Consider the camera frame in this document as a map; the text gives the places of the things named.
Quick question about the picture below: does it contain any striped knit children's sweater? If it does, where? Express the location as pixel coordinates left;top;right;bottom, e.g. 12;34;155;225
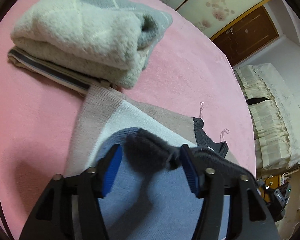
64;84;236;239

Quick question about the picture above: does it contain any yellow wooden drawer cabinet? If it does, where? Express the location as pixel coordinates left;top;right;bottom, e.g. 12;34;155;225
264;175;291;201

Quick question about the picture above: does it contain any cream lace covered furniture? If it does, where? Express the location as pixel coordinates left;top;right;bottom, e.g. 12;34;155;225
234;63;300;176

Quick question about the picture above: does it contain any striped folded garment at bottom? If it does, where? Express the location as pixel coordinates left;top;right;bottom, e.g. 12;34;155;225
7;47;113;95

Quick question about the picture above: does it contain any pink bed blanket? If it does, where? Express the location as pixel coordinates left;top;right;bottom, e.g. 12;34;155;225
0;0;256;239

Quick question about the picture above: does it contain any grey white fleece folded garment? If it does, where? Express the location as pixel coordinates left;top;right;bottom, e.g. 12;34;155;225
11;0;173;89

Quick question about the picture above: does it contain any dark brown wooden door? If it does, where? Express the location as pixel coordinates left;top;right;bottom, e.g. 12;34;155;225
212;6;279;66

